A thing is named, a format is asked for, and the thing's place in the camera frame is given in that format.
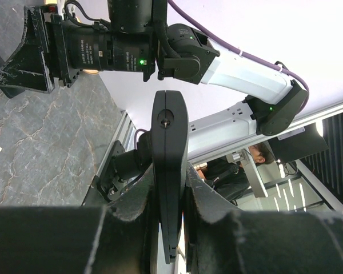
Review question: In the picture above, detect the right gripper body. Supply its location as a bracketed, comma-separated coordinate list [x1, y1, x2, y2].
[44, 13, 81, 88]

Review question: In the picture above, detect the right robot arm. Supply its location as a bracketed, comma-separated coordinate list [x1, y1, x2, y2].
[0, 1, 309, 162]

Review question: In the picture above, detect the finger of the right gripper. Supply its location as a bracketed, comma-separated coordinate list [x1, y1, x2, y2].
[0, 57, 25, 99]
[2, 6, 55, 93]

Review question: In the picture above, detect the black remote control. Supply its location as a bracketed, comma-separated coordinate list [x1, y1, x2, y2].
[151, 90, 189, 264]

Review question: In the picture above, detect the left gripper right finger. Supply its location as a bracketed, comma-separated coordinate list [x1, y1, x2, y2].
[184, 165, 343, 273]

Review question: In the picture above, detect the round wooden bird coaster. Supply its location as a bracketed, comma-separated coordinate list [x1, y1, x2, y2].
[44, 0, 99, 75]

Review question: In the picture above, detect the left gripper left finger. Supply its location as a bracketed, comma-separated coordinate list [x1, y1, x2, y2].
[0, 166, 158, 273]

